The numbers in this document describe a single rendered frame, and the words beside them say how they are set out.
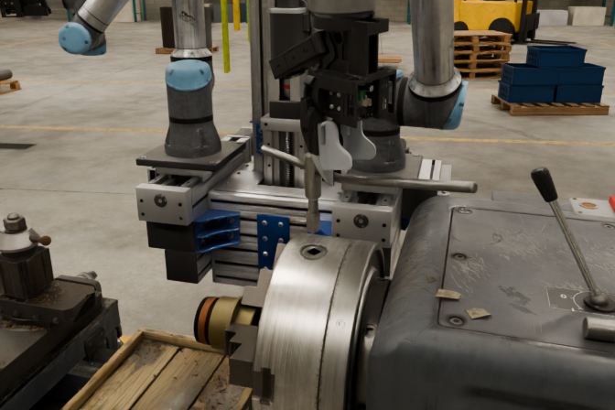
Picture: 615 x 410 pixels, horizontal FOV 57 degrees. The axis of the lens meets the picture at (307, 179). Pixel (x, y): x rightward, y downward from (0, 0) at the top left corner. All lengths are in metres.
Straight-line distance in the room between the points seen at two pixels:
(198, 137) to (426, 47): 0.64
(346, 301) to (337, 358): 0.07
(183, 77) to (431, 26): 0.64
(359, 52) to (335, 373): 0.39
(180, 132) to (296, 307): 0.85
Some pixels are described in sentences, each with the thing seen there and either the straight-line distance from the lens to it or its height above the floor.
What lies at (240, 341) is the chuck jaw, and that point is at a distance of 0.85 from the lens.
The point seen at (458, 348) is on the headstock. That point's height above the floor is 1.25.
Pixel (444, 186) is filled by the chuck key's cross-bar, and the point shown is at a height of 1.39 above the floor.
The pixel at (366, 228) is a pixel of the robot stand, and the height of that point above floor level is 1.07.
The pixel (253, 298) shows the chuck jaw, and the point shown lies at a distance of 0.92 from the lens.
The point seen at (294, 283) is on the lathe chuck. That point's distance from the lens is 0.78.
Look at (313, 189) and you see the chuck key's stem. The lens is 0.76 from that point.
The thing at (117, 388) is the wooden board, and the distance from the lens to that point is 1.18.
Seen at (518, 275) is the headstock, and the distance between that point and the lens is 0.76.
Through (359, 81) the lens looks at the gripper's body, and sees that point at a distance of 0.62.
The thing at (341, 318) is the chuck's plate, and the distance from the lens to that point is 0.75.
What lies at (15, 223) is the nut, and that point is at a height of 1.17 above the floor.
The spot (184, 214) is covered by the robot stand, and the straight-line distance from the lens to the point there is 1.43.
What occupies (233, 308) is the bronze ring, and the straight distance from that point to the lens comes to 0.91.
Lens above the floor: 1.60
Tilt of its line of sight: 19 degrees down
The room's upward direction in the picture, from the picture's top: straight up
